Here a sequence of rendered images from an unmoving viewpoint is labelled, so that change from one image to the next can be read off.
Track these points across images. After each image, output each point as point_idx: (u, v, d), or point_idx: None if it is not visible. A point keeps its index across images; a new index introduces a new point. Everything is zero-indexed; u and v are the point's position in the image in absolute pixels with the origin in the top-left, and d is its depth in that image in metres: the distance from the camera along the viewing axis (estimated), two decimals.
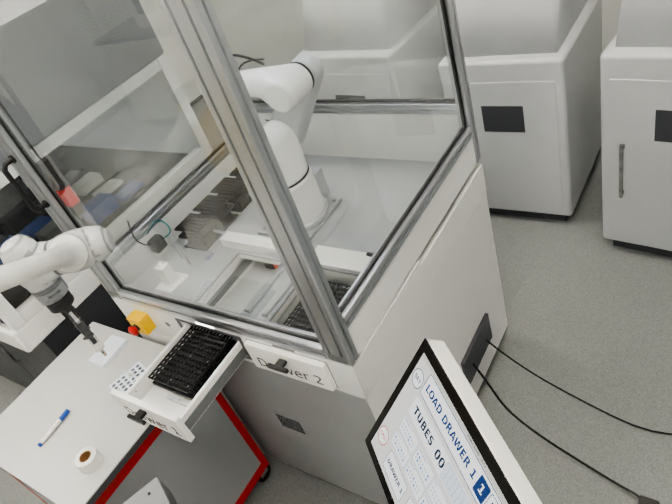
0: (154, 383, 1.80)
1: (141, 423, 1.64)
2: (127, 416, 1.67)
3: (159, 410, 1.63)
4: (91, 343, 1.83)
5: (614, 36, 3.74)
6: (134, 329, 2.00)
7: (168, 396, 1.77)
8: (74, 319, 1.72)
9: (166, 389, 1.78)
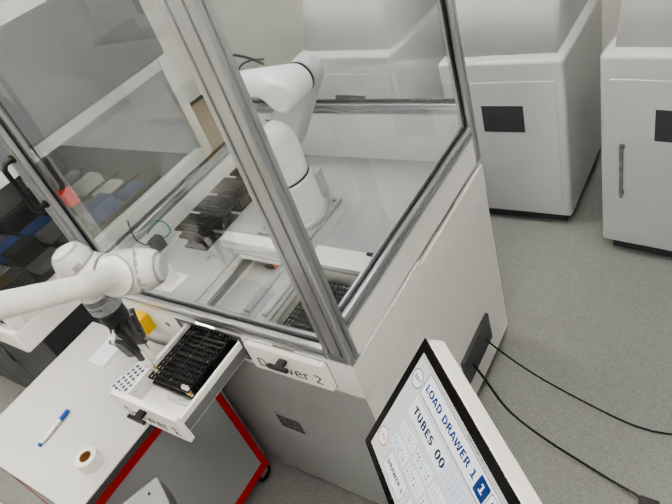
0: (154, 383, 1.80)
1: (141, 423, 1.64)
2: (127, 416, 1.67)
3: (159, 410, 1.63)
4: (139, 358, 1.70)
5: (614, 36, 3.74)
6: None
7: (168, 396, 1.77)
8: (111, 340, 1.58)
9: (166, 389, 1.78)
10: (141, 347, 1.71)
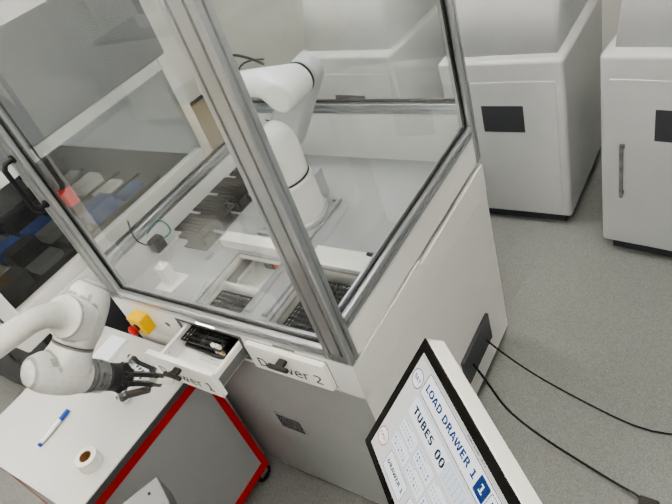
0: (186, 345, 1.89)
1: (177, 379, 1.73)
2: (163, 373, 1.76)
3: (194, 366, 1.72)
4: (163, 378, 1.71)
5: (614, 36, 3.74)
6: (134, 329, 2.00)
7: (200, 356, 1.86)
8: (130, 357, 1.61)
9: (198, 350, 1.87)
10: (157, 383, 1.70)
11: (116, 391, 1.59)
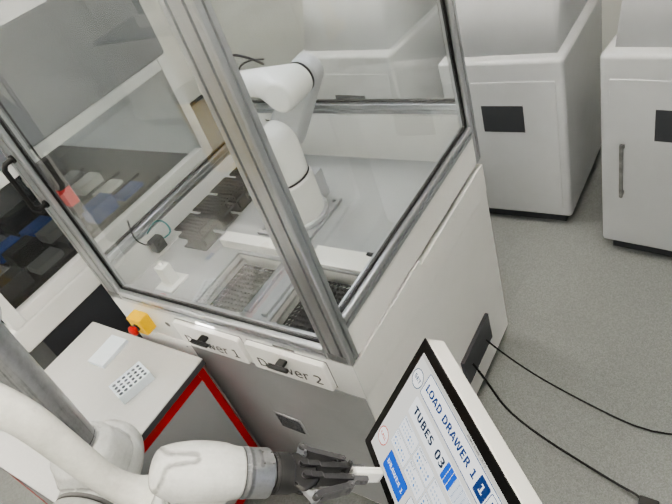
0: None
1: (204, 346, 1.80)
2: (190, 341, 1.84)
3: (221, 333, 1.79)
4: (364, 468, 1.17)
5: (614, 36, 3.74)
6: (134, 329, 2.00)
7: None
8: (298, 447, 1.16)
9: None
10: (359, 475, 1.15)
11: (302, 491, 1.08)
